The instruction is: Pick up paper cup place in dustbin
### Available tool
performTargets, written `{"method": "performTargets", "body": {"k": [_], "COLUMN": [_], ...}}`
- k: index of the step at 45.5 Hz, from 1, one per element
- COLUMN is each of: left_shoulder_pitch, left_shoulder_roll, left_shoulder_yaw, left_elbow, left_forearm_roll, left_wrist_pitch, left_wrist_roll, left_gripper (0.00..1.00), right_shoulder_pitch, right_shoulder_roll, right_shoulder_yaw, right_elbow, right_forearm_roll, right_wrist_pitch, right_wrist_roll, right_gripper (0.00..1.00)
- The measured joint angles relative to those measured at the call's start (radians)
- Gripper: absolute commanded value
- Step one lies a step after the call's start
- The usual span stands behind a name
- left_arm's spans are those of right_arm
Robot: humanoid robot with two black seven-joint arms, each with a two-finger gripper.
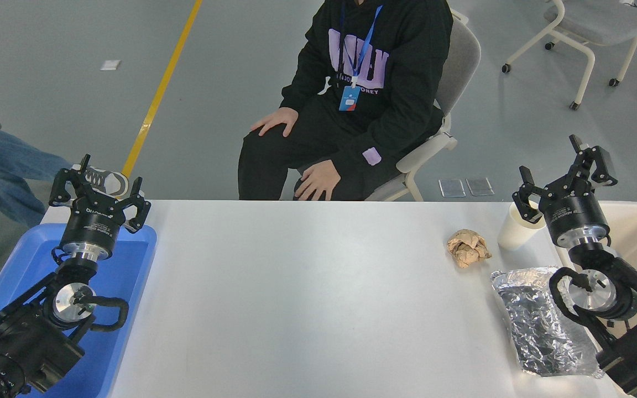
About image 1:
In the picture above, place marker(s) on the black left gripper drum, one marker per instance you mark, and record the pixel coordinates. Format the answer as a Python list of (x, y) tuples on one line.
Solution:
[(94, 226)]

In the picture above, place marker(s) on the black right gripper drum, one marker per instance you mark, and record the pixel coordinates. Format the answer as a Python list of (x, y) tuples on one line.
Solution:
[(575, 215)]

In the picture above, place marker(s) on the white paper cup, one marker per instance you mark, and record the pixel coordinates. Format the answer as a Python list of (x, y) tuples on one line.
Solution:
[(515, 235)]

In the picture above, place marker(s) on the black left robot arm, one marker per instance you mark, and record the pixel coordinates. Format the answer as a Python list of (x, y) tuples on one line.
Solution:
[(25, 337)]

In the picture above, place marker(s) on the person's right hand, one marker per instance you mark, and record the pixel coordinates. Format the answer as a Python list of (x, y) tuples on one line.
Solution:
[(277, 119)]

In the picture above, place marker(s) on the person's left hand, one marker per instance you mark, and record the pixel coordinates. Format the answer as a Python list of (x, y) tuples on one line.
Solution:
[(321, 179)]

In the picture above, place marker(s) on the blue plastic tray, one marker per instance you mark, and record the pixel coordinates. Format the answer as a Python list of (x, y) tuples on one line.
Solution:
[(128, 265)]

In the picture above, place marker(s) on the clear floor plate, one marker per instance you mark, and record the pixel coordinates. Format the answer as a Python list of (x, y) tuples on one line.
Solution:
[(480, 187), (452, 188)]

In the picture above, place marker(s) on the person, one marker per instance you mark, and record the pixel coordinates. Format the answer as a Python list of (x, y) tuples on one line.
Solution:
[(396, 66), (3, 160)]

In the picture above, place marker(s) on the crumpled tan paper ball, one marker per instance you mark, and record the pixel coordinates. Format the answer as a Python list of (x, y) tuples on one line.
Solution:
[(468, 249)]

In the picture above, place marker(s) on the crumpled silver foil tray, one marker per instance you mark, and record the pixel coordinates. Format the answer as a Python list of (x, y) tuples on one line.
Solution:
[(534, 326)]

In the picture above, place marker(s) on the white slip on floor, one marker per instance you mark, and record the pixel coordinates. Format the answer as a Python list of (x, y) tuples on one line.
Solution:
[(110, 64)]

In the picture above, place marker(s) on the white chair with grey seat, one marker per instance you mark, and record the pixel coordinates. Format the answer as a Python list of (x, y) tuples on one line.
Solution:
[(600, 19), (459, 61)]

